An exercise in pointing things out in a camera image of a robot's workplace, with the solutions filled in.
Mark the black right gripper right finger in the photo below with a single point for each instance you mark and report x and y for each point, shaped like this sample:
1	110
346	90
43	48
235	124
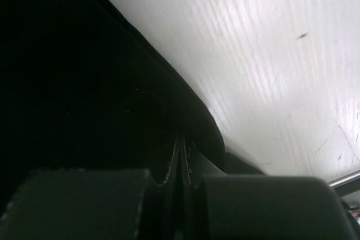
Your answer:
218	205

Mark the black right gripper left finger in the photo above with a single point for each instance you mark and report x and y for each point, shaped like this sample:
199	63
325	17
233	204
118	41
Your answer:
93	204

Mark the black t shirt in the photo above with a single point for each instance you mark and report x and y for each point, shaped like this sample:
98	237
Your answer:
82	88

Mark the aluminium front rail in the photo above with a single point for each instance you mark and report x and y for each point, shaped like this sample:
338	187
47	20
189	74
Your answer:
346	184

